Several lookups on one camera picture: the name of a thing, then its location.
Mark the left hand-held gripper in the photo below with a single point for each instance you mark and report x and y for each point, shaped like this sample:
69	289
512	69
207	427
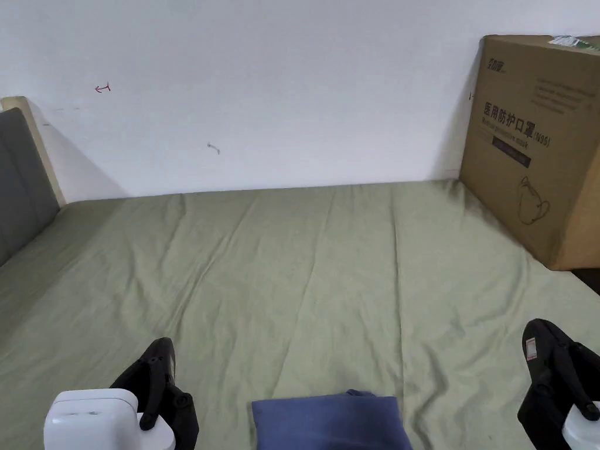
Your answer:
93	422

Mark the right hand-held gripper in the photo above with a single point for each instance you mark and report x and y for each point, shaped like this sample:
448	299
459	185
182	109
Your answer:
583	433

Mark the dark blue garment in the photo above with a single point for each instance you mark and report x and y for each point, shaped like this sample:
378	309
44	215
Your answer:
328	422

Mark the bed with pale green sheet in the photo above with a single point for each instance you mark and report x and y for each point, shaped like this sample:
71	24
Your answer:
300	262

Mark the grey padded headboard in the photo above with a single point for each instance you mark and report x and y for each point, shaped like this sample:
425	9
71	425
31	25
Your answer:
21	187

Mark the brown cardboard carton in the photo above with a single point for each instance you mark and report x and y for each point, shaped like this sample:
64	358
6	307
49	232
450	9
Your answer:
539	117

